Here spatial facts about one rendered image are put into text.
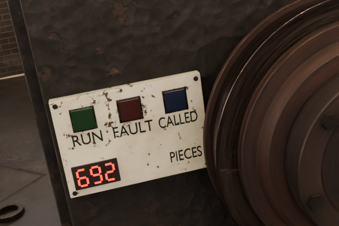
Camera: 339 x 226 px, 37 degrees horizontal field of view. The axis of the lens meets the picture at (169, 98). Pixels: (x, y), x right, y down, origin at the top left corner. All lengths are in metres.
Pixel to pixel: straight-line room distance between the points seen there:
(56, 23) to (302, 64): 0.39
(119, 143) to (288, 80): 0.31
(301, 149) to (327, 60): 0.13
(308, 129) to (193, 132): 0.25
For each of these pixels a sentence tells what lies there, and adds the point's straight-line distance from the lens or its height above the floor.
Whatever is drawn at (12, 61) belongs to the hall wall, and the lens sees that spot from 6.96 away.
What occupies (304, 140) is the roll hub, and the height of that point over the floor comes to 1.18.
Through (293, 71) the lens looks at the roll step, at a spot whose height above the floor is 1.26.
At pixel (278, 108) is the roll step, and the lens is 0.75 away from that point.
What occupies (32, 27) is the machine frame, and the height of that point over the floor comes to 1.36.
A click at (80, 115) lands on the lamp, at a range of 0.85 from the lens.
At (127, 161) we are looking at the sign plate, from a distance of 0.89.
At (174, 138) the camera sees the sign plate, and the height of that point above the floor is 1.13.
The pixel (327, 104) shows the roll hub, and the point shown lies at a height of 1.22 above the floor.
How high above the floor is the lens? 1.47
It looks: 18 degrees down
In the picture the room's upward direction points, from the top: 9 degrees counter-clockwise
